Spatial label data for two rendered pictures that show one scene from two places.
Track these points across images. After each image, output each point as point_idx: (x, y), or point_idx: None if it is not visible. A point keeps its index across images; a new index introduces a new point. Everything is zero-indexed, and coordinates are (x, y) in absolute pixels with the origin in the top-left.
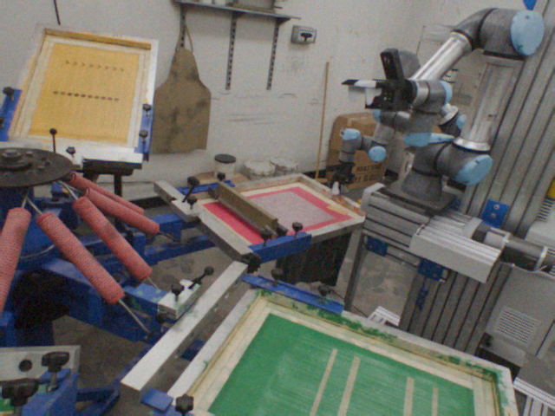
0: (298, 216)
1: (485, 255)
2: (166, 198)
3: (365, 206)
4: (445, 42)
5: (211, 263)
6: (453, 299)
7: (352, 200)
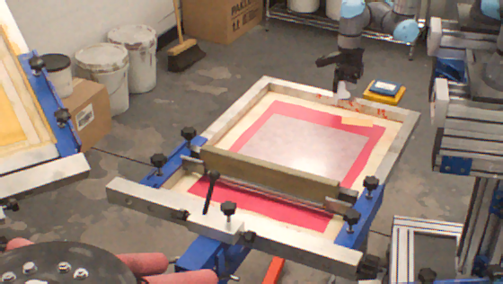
0: (324, 154)
1: None
2: (145, 209)
3: (441, 120)
4: None
5: (122, 243)
6: None
7: (244, 60)
